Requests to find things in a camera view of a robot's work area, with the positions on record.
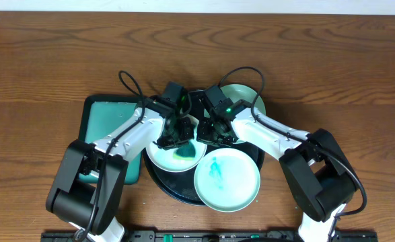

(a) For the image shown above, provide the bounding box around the green yellow sponge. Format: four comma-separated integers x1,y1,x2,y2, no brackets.
173,143,196,160

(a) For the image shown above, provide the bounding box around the white plate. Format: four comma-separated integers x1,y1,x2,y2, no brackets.
146,115,207,173

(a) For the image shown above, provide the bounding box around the mint green plate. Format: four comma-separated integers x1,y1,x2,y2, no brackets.
221,84,266,115
194,148,260,212

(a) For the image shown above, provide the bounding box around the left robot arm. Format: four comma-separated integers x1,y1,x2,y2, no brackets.
46,97,194,241

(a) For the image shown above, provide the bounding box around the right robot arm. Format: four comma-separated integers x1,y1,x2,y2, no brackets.
197,98,367,241

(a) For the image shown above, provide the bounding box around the black round tray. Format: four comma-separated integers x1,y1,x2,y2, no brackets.
142,88,265,206

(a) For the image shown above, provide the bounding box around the black rectangular water tray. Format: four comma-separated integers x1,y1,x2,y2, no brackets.
78,94,151,186

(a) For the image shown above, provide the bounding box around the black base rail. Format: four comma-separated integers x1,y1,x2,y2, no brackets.
40,229,379,242

